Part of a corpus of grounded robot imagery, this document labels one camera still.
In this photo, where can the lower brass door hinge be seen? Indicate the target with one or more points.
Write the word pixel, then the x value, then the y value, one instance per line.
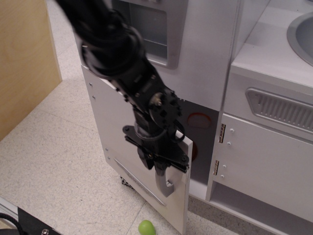
pixel 216 166

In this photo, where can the green toy ball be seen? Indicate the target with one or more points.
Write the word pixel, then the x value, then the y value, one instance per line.
pixel 146 228

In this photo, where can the aluminium extrusion foot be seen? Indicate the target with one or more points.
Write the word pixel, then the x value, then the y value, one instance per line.
pixel 125 183

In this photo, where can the silver ice dispenser recess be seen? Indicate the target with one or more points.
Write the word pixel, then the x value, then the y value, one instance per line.
pixel 161 25

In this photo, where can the white oven cabinet door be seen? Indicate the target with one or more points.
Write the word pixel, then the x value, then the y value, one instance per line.
pixel 266 165

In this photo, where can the silver fridge door handle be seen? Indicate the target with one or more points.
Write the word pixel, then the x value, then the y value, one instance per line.
pixel 164 186

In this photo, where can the orange toy pot lid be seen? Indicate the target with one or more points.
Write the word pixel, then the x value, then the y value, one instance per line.
pixel 194 151

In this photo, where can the toy bread slice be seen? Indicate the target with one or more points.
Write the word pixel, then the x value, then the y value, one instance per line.
pixel 199 120

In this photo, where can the grey round sink basin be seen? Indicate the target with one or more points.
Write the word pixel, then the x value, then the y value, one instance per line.
pixel 300 37

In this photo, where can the light wooden board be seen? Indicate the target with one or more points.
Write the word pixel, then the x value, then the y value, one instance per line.
pixel 29 70

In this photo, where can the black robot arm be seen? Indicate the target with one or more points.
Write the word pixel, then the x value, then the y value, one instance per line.
pixel 114 51

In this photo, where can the white toy kitchen counter unit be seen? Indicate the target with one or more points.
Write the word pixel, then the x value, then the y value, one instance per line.
pixel 264 60

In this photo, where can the white low fridge door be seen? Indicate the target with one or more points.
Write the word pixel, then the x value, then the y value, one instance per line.
pixel 111 114

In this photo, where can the silver vent grille panel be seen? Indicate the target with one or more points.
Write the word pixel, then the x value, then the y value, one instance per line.
pixel 281 109

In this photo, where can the upper brass door hinge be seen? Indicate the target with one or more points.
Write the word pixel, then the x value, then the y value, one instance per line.
pixel 222 131

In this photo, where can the white toy fridge cabinet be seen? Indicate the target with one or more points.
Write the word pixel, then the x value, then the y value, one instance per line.
pixel 199 80

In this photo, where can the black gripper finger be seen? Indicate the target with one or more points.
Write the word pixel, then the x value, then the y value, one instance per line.
pixel 145 157
pixel 161 168

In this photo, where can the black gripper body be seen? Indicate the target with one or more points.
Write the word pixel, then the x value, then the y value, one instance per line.
pixel 163 147

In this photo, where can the brass door hinge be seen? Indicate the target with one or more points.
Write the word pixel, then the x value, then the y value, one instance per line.
pixel 216 166
pixel 222 131

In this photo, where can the aluminium frame rail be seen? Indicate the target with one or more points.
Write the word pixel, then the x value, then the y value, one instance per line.
pixel 10 209

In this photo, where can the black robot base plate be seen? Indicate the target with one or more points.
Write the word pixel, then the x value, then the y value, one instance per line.
pixel 27 225

